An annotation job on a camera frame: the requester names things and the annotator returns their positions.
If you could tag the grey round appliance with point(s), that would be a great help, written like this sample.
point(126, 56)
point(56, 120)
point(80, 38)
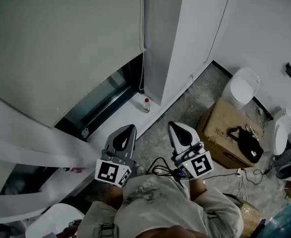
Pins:
point(289, 167)

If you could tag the white roller blind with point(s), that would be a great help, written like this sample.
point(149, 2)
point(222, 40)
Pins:
point(61, 46)

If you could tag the black wall bracket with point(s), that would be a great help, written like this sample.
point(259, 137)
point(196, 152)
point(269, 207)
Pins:
point(290, 69)

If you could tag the grey window latch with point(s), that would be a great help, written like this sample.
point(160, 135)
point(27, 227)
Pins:
point(85, 133)

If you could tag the person's shoe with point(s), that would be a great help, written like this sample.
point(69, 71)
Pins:
point(140, 169)

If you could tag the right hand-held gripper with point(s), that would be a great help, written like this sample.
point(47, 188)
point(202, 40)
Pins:
point(197, 166)

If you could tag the white curved panel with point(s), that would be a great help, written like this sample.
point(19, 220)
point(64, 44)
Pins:
point(36, 152)

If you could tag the person's beige shirt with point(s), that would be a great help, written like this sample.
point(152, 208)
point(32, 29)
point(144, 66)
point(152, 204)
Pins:
point(160, 207)

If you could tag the white toilet with side panel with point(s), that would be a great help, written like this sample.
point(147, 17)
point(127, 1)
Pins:
point(280, 135)

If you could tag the white toilet with closed lid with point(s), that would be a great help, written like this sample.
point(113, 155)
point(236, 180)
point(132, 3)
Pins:
point(240, 88)

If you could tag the person's head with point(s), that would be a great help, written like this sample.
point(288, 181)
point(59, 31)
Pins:
point(175, 232)

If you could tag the dark window frame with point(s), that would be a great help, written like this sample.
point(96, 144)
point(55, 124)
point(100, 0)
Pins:
point(98, 105)

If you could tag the person's right forearm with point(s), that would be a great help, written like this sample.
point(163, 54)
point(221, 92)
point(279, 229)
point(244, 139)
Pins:
point(197, 190)

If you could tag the person's left forearm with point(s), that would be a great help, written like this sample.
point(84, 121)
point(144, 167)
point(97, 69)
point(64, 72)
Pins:
point(114, 197)

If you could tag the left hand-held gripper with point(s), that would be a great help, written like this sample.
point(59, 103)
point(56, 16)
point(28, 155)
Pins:
point(110, 172)

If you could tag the white window sill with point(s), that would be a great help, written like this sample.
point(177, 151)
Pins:
point(125, 118)

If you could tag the black pouch bag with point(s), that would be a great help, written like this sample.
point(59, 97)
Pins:
point(247, 145)

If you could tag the white ceramic basin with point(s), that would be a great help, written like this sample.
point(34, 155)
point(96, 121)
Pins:
point(53, 219)

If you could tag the brown cardboard box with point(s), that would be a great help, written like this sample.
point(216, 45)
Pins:
point(220, 133)

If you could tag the clear bottle with red cap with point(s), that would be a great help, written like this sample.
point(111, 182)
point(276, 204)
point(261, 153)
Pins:
point(146, 106)

